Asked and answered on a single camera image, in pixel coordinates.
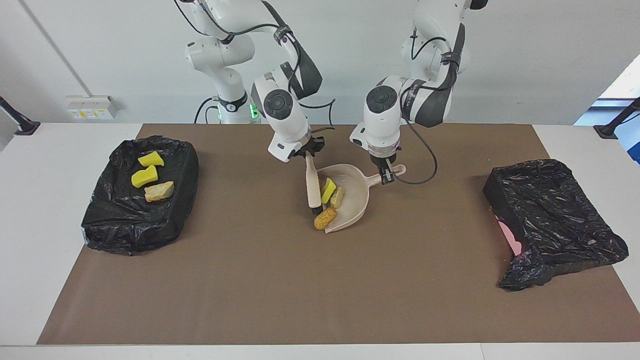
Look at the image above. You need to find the beige hand brush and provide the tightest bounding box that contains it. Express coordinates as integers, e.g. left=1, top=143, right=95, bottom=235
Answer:
left=304, top=154, right=325, bottom=216

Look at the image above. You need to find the beige plastic dustpan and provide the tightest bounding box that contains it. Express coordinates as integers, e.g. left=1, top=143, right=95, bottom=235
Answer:
left=316, top=163, right=407, bottom=235

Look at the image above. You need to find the yellow sponge block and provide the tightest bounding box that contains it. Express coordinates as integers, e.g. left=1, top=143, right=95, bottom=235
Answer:
left=320, top=177, right=338, bottom=205

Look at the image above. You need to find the brown bread roll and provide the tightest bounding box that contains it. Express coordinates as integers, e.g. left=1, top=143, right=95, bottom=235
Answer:
left=313, top=207, right=339, bottom=231

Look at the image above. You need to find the tan croissant piece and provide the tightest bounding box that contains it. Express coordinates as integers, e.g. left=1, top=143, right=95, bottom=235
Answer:
left=144, top=180, right=176, bottom=203

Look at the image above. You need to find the yellow wedge sponge piece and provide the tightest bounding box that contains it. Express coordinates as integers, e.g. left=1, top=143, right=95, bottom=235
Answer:
left=137, top=151, right=165, bottom=168

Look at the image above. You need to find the green and yellow sponge piece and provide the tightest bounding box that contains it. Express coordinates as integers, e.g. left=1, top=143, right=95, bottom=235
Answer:
left=131, top=165, right=159, bottom=189

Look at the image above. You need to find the pink plastic bin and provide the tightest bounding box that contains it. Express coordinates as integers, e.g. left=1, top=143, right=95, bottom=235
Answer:
left=498, top=220, right=523, bottom=256

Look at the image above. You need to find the black trash bag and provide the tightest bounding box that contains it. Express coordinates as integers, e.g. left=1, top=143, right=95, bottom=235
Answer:
left=482, top=159, right=630, bottom=292

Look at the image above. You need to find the black bag-lined bin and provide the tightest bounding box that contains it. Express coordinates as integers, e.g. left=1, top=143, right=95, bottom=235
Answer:
left=81, top=135, right=200, bottom=256

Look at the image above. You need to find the brown table mat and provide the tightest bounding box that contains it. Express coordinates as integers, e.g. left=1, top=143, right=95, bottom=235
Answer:
left=37, top=123, right=640, bottom=346

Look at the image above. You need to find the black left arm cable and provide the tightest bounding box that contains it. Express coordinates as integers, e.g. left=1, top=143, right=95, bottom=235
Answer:
left=400, top=25, right=439, bottom=186

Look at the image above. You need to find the black base cable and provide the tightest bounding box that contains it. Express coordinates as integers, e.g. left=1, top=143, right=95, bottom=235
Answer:
left=194, top=97, right=221, bottom=124

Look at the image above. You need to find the white wall socket box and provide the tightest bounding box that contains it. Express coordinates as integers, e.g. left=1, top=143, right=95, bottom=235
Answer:
left=65, top=95, right=120, bottom=121

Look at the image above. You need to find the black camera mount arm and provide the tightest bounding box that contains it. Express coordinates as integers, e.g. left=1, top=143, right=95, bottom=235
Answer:
left=0, top=95, right=41, bottom=136
left=593, top=96, right=640, bottom=140

